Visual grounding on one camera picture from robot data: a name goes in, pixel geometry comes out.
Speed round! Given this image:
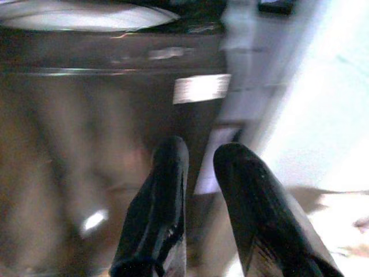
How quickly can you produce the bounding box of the dark grey washing machine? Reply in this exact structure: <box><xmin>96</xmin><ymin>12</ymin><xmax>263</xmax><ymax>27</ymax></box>
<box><xmin>0</xmin><ymin>0</ymin><xmax>233</xmax><ymax>277</ymax></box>

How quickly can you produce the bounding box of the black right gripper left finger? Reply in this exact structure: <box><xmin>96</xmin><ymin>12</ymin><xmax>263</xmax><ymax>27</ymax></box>
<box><xmin>108</xmin><ymin>136</ymin><xmax>190</xmax><ymax>277</ymax></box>

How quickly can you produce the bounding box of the white washing machine lid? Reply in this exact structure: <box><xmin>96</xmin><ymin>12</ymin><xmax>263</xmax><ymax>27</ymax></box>
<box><xmin>0</xmin><ymin>0</ymin><xmax>182</xmax><ymax>32</ymax></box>

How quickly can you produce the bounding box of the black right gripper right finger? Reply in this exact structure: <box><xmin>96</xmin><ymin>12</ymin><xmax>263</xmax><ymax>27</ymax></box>
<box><xmin>213</xmin><ymin>143</ymin><xmax>345</xmax><ymax>277</ymax></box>

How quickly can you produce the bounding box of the white label sticker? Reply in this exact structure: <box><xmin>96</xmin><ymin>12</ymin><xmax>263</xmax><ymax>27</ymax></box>
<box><xmin>172</xmin><ymin>73</ymin><xmax>232</xmax><ymax>104</ymax></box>

